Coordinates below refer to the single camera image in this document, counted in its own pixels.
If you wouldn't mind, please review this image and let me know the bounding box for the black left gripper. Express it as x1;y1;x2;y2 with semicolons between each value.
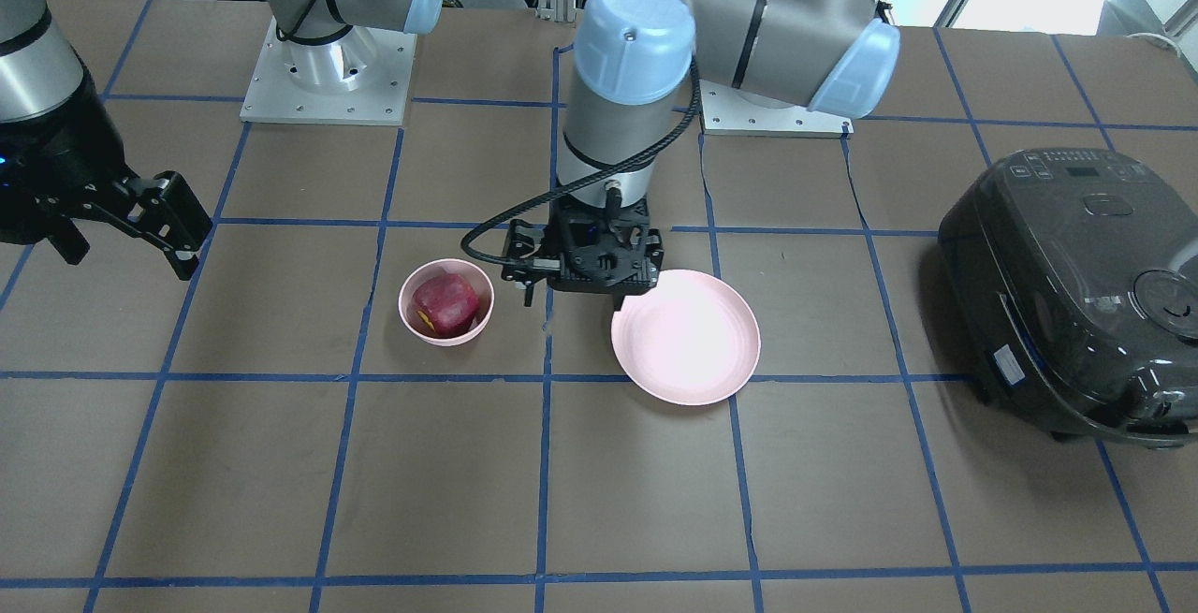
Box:
502;196;665;301

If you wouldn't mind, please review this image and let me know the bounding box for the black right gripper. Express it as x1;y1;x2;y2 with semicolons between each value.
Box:
1;72;212;281

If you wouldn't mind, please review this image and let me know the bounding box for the pink bowl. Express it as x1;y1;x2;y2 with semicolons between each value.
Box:
397;257;495;347

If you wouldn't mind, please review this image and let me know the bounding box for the red apple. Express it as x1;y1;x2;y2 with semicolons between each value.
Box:
412;273;479;339

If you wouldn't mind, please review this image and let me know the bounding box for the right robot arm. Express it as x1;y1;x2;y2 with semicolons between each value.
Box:
4;0;444;280

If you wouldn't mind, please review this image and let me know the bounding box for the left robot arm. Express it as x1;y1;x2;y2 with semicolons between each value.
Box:
461;0;901;298

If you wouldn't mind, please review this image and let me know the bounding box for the pink plate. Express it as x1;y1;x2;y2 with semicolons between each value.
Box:
610;271;762;405

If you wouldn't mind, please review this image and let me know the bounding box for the black rice cooker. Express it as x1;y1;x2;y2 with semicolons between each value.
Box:
938;148;1197;448

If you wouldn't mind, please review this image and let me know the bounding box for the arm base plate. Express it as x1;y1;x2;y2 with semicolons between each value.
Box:
700;80;855;139
240;22;418;127

